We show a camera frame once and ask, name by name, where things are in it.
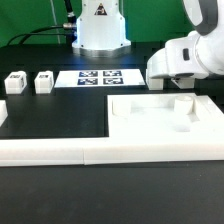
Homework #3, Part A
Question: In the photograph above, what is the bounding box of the white square table top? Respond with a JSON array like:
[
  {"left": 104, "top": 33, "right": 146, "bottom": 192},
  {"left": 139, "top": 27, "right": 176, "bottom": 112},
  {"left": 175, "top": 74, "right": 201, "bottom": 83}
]
[{"left": 107, "top": 93, "right": 224, "bottom": 138}]

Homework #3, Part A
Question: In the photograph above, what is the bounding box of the white sheet with tags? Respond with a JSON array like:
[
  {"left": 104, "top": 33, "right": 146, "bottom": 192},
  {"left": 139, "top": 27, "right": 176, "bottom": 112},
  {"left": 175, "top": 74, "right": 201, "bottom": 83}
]
[{"left": 55, "top": 69, "right": 145, "bottom": 88}]

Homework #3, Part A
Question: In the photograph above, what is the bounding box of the white U-shaped fence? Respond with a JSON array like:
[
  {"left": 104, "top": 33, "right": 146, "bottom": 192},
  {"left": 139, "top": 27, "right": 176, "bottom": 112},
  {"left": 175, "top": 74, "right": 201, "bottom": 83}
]
[{"left": 0, "top": 99, "right": 224, "bottom": 168}]

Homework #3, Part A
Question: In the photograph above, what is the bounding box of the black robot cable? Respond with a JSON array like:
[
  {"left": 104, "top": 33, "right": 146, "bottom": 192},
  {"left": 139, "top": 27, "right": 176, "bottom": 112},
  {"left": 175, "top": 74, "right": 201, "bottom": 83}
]
[{"left": 6, "top": 0, "right": 78, "bottom": 47}]

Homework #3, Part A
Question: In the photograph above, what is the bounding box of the thin grey cable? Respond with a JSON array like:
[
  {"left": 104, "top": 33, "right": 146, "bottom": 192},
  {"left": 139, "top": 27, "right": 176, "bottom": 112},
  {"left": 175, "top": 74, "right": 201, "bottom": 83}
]
[{"left": 49, "top": 0, "right": 62, "bottom": 45}]

